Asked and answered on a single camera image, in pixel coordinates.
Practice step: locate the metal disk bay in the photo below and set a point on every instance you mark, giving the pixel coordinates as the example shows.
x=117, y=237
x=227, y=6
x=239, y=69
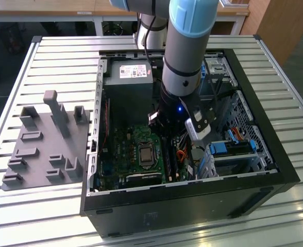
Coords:
x=208, y=167

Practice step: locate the grey parts rack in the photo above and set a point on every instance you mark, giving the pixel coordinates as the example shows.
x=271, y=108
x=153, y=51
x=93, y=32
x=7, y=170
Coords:
x=46, y=154

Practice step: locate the silver CPU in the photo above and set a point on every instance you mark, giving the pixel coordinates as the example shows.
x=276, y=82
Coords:
x=145, y=155

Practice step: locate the hard disk in blue carrier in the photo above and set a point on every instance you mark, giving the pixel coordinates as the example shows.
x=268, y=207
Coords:
x=219, y=149

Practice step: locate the grey power supply unit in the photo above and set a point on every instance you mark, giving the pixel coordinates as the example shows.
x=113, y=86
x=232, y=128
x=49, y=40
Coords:
x=128, y=103

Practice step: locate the black graphics card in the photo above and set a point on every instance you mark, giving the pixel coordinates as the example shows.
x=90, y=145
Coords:
x=143, y=178

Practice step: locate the metal drive cage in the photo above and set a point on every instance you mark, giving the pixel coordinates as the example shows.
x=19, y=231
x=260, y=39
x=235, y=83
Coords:
x=218, y=69

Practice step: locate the green motherboard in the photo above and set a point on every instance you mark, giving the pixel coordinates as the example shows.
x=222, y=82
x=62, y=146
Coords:
x=123, y=144

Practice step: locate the black RAM slot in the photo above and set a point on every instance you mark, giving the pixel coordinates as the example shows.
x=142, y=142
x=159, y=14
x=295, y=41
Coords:
x=165, y=159

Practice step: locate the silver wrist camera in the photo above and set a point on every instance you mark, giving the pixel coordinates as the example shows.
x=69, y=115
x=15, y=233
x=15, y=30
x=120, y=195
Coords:
x=191, y=131

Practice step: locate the black camera bracket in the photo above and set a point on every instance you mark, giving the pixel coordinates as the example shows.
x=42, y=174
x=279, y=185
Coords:
x=201, y=123

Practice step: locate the wooden cabinet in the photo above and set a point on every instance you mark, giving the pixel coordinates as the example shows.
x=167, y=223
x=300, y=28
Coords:
x=283, y=25

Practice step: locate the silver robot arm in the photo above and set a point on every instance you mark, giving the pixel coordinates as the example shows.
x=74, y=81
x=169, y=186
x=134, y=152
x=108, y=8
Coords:
x=185, y=51

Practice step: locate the black PC case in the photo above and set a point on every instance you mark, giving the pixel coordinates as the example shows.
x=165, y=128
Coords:
x=192, y=205

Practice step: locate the CPU socket metal frame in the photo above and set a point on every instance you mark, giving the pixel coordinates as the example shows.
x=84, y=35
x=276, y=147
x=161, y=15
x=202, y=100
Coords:
x=154, y=154

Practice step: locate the blue drive carrier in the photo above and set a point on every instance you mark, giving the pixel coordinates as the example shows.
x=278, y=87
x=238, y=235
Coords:
x=203, y=72

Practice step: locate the wooden desk white frame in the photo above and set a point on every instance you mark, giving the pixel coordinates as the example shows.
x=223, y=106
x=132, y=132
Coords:
x=38, y=7

